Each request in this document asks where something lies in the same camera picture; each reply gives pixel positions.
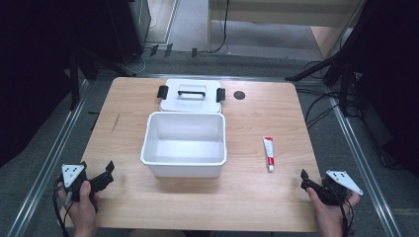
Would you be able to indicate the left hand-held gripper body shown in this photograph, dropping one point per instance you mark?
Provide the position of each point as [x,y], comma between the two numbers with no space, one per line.
[76,179]

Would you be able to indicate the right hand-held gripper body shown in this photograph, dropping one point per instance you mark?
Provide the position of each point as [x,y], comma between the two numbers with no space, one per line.
[332,187]

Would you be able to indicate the white and red toothpaste tube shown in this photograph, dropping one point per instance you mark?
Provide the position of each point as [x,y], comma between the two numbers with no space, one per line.
[269,153]

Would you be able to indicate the white plastic storage box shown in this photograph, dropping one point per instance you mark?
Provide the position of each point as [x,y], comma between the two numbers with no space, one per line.
[184,144]

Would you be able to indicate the person's right hand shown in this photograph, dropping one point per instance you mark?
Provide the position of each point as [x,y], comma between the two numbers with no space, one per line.
[326,212]

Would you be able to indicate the person's left hand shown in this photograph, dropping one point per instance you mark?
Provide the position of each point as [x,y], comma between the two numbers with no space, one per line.
[83,207]

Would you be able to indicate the black tripod stand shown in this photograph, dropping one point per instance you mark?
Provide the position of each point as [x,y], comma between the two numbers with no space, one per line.
[332,67]
[75,82]

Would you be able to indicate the black round table grommet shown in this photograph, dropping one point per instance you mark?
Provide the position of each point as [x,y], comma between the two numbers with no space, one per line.
[239,95]

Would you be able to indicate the black power plug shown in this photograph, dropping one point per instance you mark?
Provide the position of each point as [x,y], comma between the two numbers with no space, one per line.
[153,50]

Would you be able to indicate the black cabinet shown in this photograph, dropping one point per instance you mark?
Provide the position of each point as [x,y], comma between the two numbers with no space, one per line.
[131,29]

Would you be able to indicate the light wooden furniture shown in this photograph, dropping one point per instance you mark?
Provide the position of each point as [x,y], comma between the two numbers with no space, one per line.
[283,13]

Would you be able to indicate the aluminium floor rail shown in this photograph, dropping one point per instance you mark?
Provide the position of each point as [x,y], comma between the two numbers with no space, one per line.
[46,164]
[365,171]

